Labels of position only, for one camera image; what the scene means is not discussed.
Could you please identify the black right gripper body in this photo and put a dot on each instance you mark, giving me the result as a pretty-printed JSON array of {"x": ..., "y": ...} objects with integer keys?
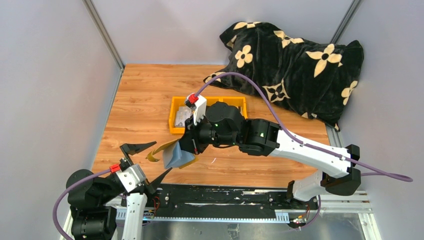
[{"x": 201, "y": 135}]

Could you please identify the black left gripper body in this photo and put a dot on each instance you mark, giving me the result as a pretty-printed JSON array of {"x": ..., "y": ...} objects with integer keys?
[{"x": 125, "y": 160}]

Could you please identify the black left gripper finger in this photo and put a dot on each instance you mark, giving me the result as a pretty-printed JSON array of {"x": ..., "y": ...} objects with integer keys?
[
  {"x": 130, "y": 149},
  {"x": 153, "y": 186}
]

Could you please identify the yellow leather card holder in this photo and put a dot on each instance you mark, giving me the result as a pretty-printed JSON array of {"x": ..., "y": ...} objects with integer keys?
[{"x": 172, "y": 155}]

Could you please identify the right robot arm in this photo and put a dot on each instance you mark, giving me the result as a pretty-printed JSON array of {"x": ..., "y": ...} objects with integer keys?
[{"x": 223, "y": 125}]

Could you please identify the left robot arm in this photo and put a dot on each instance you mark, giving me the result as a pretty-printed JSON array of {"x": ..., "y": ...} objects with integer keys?
[{"x": 88, "y": 195}]

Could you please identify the silver card stack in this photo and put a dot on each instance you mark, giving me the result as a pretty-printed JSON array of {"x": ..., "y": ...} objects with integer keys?
[{"x": 182, "y": 114}]

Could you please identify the yellow bin with black cards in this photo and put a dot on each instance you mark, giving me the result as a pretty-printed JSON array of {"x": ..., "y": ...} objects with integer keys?
[{"x": 208, "y": 100}]

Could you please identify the yellow bin with silver cards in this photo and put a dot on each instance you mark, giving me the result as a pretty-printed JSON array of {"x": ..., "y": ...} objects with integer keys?
[{"x": 176, "y": 101}]

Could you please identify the yellow bin with beige cards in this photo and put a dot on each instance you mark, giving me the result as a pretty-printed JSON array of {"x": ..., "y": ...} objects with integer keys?
[{"x": 238, "y": 101}]

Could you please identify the black floral fleece blanket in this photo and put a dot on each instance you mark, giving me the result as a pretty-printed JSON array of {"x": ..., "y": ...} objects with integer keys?
[{"x": 311, "y": 79}]

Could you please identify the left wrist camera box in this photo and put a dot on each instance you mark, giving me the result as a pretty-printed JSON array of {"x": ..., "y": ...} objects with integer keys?
[{"x": 131, "y": 178}]

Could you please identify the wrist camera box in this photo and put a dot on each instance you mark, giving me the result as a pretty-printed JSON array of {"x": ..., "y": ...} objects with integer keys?
[
  {"x": 199, "y": 112},
  {"x": 131, "y": 178}
]

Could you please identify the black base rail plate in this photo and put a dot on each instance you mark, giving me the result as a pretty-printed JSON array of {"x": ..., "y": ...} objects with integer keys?
[{"x": 214, "y": 203}]

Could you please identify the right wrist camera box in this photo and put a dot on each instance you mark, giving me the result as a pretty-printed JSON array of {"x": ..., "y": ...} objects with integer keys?
[{"x": 199, "y": 112}]

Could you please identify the aluminium frame rail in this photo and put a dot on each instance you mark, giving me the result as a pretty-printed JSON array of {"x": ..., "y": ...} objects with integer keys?
[{"x": 97, "y": 20}]

